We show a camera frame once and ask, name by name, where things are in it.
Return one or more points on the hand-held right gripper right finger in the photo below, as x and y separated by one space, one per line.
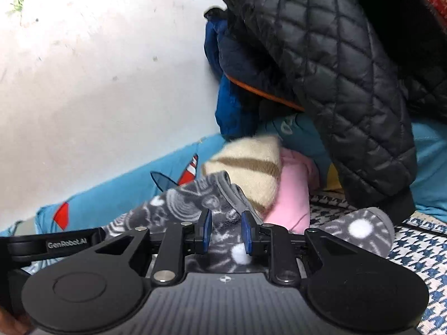
247 232

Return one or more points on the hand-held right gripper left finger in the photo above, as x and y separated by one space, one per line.
206 232

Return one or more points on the grey doodle-print fleece jacket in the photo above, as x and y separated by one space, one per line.
167 202

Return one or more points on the person's left hand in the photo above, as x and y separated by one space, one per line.
12 325

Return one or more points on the pink garment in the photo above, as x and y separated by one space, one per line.
293 195

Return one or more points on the cream fluffy striped garment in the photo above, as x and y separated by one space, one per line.
244 167

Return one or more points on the blue cartoon-print bed sheet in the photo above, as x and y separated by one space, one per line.
122 195

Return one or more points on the blue jacket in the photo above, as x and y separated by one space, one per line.
237 87

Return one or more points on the houndstooth bed mat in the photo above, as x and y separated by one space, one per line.
419 251

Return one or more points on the black quilted jacket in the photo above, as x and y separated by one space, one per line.
331 59

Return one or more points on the green wall sticker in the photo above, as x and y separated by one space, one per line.
17 5

